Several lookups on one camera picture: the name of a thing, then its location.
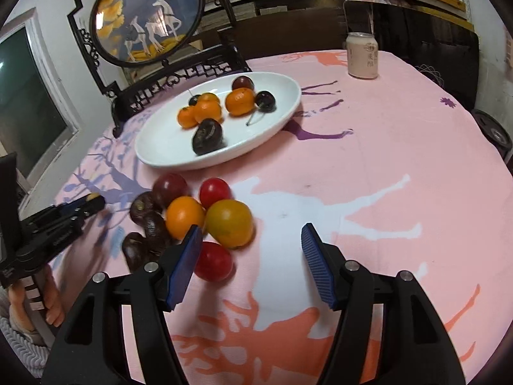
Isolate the dark brown date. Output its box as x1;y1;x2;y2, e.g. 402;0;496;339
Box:
191;118;224;155
122;232;161;271
142;211;175;249
129;192;163;225

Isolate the beige drink can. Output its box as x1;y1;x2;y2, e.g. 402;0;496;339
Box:
346;32;379;80

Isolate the small mandarin orange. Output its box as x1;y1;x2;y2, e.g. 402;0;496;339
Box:
177;106;199;129

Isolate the dark purple tomato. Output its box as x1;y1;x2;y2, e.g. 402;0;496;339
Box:
152;172;190;209

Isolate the black round weight plate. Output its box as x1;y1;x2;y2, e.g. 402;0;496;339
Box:
472;108;513;153

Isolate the white oval plate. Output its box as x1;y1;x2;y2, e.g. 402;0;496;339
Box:
134;71;302;171

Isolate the yellow green tomato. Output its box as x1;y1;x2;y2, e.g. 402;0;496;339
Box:
205;199;255;249

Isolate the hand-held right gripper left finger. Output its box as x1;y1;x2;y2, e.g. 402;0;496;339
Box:
40;225;204;385

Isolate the white framed window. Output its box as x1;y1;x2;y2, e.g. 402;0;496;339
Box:
0;8;83;181

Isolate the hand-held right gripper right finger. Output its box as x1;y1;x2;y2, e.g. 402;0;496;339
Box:
300;222;467;385

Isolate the orange tomato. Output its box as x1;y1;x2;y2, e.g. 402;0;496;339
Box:
166;196;206;240

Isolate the red cherry tomato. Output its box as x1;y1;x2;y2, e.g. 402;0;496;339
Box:
194;242;234;282
199;177;232;209

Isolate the large mandarin orange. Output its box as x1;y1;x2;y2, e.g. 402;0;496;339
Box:
225;87;256;117

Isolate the person's left forearm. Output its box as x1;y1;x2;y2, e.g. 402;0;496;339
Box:
0;315;53;381

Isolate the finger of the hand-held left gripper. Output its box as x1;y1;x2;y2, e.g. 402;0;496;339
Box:
40;196;107;238
24;196;91;226

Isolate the round deer picture wooden stand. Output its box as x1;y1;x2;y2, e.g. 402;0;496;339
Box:
67;0;252;138

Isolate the person's left hand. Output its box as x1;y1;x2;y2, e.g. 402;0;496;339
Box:
7;266;65;329

